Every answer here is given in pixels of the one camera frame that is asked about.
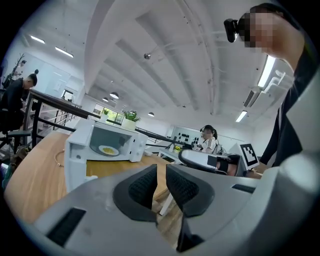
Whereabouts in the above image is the pale white table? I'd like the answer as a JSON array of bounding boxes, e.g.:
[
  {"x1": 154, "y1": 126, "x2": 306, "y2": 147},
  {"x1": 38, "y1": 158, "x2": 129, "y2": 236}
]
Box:
[{"x1": 157, "y1": 147, "x2": 186, "y2": 166}]

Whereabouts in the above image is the beaded cord ring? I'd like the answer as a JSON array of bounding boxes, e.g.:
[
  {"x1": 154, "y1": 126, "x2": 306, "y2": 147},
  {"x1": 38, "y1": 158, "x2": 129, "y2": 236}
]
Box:
[{"x1": 54, "y1": 149, "x2": 67, "y2": 168}]

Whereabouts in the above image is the white plate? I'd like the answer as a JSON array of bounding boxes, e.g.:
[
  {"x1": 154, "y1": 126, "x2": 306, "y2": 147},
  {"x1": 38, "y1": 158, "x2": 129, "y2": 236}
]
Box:
[{"x1": 98, "y1": 144, "x2": 121, "y2": 157}]

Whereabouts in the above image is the white microwave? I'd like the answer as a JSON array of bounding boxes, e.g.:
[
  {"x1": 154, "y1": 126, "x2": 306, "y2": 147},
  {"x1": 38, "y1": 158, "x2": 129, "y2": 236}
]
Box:
[{"x1": 64, "y1": 119, "x2": 149, "y2": 194}]

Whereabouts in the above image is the black metal railing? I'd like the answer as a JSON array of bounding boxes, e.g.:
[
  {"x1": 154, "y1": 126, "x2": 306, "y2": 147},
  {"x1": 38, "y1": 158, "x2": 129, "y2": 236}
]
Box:
[{"x1": 23, "y1": 88, "x2": 191, "y2": 151}]

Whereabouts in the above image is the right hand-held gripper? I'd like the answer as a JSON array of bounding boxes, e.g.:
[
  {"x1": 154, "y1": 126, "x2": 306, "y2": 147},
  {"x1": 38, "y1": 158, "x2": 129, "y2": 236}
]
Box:
[{"x1": 178, "y1": 142, "x2": 260, "y2": 177}]

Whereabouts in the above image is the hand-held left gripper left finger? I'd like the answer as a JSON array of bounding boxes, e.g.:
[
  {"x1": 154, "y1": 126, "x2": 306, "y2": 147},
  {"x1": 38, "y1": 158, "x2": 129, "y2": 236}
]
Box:
[{"x1": 23, "y1": 164, "x2": 181, "y2": 256}]

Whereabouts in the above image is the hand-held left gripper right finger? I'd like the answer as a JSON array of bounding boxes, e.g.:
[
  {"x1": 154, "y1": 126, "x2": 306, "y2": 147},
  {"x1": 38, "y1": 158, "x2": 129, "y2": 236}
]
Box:
[{"x1": 166, "y1": 164, "x2": 261, "y2": 256}]

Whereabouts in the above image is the person's head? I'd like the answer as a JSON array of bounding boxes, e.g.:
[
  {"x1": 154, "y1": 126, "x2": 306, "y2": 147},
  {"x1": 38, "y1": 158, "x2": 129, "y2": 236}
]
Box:
[{"x1": 237, "y1": 2, "x2": 306, "y2": 69}]

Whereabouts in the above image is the black head camera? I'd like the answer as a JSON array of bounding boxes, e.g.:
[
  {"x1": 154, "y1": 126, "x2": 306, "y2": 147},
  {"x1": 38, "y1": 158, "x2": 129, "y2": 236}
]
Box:
[{"x1": 223, "y1": 17, "x2": 241, "y2": 44}]

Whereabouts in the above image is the person's black shirt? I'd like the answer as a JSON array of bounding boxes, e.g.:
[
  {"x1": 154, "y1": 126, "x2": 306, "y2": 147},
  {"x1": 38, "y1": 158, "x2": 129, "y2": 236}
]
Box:
[{"x1": 259, "y1": 49, "x2": 320, "y2": 169}]

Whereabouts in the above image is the group of black wall items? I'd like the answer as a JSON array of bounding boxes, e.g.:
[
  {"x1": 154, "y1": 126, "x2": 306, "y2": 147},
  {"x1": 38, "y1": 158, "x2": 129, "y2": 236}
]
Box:
[{"x1": 173, "y1": 131, "x2": 199, "y2": 149}]

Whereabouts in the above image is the ceiling air conditioner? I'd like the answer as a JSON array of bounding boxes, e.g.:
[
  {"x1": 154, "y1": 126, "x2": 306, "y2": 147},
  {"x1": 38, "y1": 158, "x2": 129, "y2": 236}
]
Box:
[{"x1": 243, "y1": 85, "x2": 264, "y2": 109}]

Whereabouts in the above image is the flowering plant in cream pot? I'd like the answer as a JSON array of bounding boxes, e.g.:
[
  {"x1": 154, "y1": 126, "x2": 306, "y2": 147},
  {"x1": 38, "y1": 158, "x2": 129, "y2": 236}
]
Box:
[{"x1": 120, "y1": 110, "x2": 142, "y2": 131}]

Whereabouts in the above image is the wooden table with white legs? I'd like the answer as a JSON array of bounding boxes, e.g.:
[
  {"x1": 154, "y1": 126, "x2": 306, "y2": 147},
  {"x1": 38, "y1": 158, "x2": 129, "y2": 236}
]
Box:
[{"x1": 3, "y1": 131, "x2": 176, "y2": 225}]

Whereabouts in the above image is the small green potted plant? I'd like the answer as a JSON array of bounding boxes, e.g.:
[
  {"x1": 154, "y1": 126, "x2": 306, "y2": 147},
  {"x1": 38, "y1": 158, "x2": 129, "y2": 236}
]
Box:
[{"x1": 99, "y1": 108, "x2": 111, "y2": 123}]

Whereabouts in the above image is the long ceiling light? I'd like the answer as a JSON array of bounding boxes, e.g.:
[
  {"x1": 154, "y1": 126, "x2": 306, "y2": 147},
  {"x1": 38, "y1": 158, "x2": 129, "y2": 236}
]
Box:
[
  {"x1": 29, "y1": 34, "x2": 46, "y2": 45},
  {"x1": 54, "y1": 46, "x2": 75, "y2": 59},
  {"x1": 257, "y1": 54, "x2": 276, "y2": 89},
  {"x1": 235, "y1": 110, "x2": 249, "y2": 124}
]

